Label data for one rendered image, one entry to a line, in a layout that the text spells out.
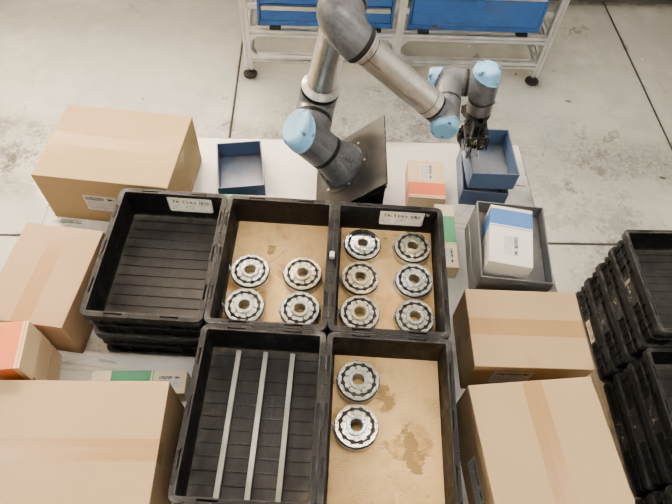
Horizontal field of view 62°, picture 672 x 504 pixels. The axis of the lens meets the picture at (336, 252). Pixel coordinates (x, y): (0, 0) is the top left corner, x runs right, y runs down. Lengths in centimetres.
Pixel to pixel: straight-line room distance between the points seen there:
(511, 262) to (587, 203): 154
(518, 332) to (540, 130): 198
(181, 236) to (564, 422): 110
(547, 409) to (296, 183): 105
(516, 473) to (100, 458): 89
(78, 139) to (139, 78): 167
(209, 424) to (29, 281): 62
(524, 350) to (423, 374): 26
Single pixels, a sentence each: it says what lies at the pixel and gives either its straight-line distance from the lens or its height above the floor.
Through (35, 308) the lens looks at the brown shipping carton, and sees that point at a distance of 162.
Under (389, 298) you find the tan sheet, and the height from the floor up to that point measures 83.
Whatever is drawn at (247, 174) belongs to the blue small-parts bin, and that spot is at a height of 70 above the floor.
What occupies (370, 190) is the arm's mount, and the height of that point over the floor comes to 90.
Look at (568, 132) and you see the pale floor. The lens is 341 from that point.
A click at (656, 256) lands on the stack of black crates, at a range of 236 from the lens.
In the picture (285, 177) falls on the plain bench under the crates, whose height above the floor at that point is 70.
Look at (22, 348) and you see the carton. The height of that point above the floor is 93.
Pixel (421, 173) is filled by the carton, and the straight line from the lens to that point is 188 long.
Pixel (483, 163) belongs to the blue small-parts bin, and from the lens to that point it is 194.
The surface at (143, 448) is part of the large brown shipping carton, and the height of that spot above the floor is 90.
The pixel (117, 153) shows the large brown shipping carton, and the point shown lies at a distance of 182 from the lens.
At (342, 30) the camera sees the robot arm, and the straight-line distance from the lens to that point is 136.
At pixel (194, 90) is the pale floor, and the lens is 338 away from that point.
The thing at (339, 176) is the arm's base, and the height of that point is 87.
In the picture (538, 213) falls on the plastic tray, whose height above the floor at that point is 82.
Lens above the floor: 215
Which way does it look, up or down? 56 degrees down
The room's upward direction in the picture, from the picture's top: 4 degrees clockwise
